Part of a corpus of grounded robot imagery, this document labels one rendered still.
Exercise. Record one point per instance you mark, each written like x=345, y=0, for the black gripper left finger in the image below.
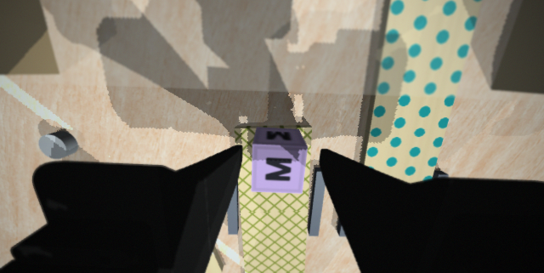
x=185, y=208

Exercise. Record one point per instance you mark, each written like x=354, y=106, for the cream polka-dot strip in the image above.
x=404, y=135

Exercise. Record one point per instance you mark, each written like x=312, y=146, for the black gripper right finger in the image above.
x=397, y=227

